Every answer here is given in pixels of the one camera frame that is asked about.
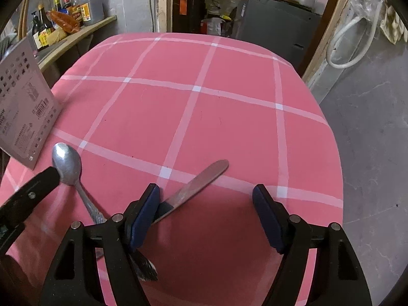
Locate oval steel spoon patterned handle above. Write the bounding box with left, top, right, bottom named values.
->
left=52, top=142, right=107, bottom=260

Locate large dark oil jug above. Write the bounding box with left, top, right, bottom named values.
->
left=79, top=0, right=105, bottom=24

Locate beige cloth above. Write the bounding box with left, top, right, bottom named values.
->
left=381, top=3, right=408, bottom=43

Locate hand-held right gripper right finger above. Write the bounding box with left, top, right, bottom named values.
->
left=252, top=184, right=373, bottom=306

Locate wooden counter ledge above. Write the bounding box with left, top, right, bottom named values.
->
left=36, top=16, right=116, bottom=71

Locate white hose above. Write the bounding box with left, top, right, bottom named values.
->
left=326, top=5, right=386, bottom=69

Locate pink checked tablecloth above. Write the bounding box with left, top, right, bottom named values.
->
left=0, top=33, right=345, bottom=306

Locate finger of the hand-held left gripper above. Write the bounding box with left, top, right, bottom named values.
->
left=0, top=167, right=61, bottom=228

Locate dark sauce bottle yellow label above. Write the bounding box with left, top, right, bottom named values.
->
left=32, top=5, right=55, bottom=52

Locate pink printed cardboard box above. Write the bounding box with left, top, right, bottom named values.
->
left=0, top=36, right=63, bottom=170

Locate orange snack bag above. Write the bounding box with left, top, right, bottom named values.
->
left=46, top=9, right=80, bottom=34

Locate curved wooden frame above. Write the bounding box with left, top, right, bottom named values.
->
left=17, top=0, right=31, bottom=42

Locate steel butter knife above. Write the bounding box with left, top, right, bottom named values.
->
left=151, top=159, right=230, bottom=225

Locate person's left hand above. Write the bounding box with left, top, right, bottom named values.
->
left=0, top=255, right=29, bottom=306

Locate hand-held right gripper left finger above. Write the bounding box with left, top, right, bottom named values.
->
left=40, top=183, right=161, bottom=306

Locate grey metal cabinet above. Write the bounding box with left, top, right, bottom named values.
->
left=234, top=0, right=322, bottom=71

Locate clear plastic bottle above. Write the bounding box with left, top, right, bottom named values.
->
left=206, top=17, right=224, bottom=35

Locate wooden door frame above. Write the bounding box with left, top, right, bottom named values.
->
left=158, top=0, right=354, bottom=90

